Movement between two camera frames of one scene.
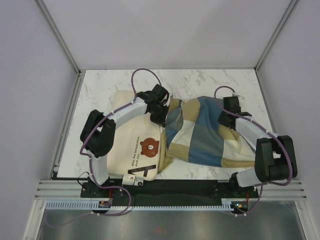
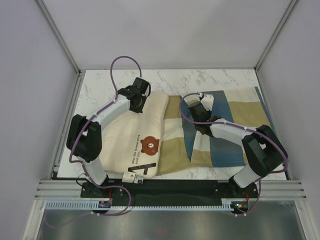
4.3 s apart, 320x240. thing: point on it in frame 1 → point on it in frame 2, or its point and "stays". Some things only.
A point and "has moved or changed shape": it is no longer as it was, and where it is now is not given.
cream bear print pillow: (134, 149) stays
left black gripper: (161, 120) → (139, 110)
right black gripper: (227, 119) → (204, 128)
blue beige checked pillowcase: (192, 134) has moved or changed shape
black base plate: (167, 191) stays
